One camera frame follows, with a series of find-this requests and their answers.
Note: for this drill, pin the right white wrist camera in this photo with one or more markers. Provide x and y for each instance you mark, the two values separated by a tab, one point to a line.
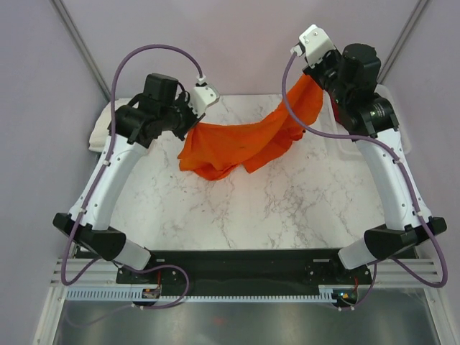
313	44

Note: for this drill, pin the folded white t shirt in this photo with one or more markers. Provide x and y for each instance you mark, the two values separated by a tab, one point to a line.
100	131

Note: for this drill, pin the aluminium rail frame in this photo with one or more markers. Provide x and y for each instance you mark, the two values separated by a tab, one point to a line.
197	269

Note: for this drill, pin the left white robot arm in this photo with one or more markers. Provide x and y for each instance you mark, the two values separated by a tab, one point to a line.
163	106

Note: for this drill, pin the orange t shirt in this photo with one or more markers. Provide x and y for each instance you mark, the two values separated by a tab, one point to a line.
213	151

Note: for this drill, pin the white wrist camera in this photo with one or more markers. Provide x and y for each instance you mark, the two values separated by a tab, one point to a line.
313	44
203	97

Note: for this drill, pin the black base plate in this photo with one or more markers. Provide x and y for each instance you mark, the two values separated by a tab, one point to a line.
257	289

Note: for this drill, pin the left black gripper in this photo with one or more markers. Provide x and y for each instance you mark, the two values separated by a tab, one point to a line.
192	121

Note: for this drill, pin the white slotted cable duct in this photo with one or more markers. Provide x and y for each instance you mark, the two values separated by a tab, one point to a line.
144	295

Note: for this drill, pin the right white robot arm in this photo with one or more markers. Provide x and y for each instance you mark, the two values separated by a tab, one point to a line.
350	79

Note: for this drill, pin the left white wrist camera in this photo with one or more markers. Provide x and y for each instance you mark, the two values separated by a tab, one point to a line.
203	97

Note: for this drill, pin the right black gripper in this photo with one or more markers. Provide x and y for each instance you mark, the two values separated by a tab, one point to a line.
314	72

